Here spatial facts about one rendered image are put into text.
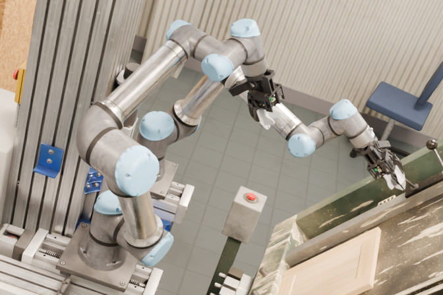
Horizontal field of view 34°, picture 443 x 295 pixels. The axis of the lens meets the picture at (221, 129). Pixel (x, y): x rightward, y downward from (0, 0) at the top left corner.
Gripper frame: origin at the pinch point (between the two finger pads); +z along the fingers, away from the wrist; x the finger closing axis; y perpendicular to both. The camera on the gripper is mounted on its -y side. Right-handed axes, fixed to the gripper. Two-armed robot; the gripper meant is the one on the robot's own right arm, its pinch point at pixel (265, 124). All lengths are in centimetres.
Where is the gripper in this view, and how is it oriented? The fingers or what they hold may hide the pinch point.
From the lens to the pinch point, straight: 215.4
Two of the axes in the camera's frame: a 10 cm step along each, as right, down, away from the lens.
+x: 5.6, -6.0, 5.7
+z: 2.5, 7.8, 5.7
